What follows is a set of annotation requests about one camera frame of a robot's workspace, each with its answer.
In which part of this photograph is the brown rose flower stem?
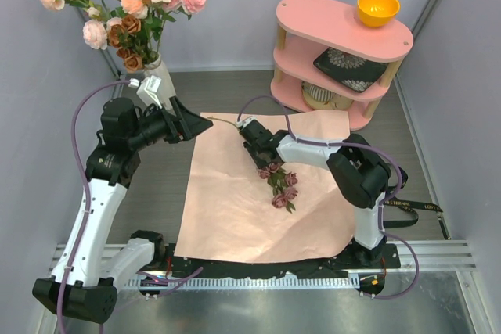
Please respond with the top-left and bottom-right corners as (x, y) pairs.
(107, 15), (159, 73)

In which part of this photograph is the striped ceramic bowl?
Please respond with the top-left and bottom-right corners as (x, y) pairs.
(301, 81), (353, 110)

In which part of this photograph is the mauve flower stem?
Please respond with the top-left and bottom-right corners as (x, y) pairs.
(210, 117), (298, 214)

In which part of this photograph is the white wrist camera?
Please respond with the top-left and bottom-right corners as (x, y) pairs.
(236, 116), (257, 130)
(128, 75), (168, 108)

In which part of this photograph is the aluminium frame rail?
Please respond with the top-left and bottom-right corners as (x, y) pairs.
(49, 240), (477, 272)

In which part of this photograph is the white perforated cable duct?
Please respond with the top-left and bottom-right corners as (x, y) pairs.
(122, 273), (359, 292)

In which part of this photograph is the pink wrapping paper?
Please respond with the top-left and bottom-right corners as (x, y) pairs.
(175, 113), (355, 264)

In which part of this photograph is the light pink peony stem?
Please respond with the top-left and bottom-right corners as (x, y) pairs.
(82, 17), (121, 50)

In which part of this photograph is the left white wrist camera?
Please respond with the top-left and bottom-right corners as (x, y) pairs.
(128, 75), (168, 108)

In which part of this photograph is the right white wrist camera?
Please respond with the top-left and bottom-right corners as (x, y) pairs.
(236, 116), (257, 130)

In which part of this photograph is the orange plastic bowl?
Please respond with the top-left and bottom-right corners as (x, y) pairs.
(357, 0), (400, 28)

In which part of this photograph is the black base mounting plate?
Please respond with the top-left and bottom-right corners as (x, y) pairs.
(143, 242), (401, 279)

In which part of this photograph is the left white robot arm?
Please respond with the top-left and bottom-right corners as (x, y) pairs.
(32, 97), (213, 325)

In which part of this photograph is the black floral square plate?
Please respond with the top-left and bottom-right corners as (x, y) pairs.
(313, 48), (388, 93)

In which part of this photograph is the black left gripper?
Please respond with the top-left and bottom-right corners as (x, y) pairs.
(128, 96), (212, 151)

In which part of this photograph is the white ribbed ceramic vase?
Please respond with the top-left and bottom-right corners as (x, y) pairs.
(144, 55), (177, 110)

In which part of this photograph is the black ribbon with gold lettering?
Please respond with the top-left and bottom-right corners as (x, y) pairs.
(383, 161), (445, 229)

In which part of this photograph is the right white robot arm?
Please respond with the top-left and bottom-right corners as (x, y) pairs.
(237, 117), (391, 268)

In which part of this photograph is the pink three-tier shelf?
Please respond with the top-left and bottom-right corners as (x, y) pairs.
(270, 0), (413, 131)

